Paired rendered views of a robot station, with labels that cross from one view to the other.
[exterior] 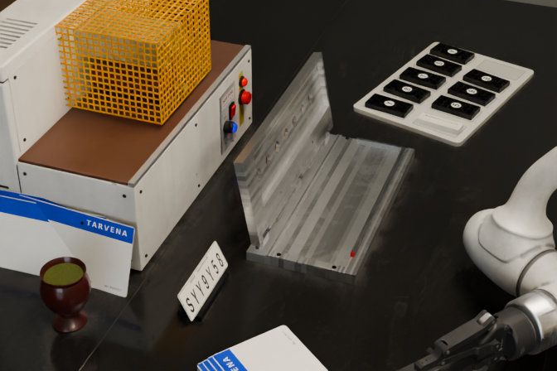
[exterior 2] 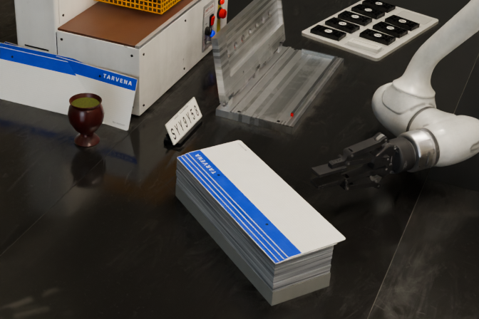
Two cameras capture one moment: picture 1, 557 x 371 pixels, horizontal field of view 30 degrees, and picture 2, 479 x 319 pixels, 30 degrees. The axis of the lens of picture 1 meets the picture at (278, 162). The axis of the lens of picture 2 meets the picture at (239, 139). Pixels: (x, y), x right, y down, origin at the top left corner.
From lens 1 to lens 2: 50 cm
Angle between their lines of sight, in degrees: 3
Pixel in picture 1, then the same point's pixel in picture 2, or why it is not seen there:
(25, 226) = (58, 78)
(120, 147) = (130, 26)
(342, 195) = (288, 82)
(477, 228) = (381, 93)
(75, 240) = (93, 89)
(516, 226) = (408, 88)
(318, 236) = (269, 103)
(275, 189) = (239, 68)
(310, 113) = (269, 24)
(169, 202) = (162, 72)
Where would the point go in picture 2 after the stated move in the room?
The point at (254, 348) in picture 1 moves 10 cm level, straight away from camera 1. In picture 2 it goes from (217, 150) to (219, 127)
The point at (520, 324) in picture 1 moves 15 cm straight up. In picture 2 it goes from (405, 145) to (416, 83)
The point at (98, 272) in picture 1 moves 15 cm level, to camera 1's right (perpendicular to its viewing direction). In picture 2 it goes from (108, 112) to (170, 116)
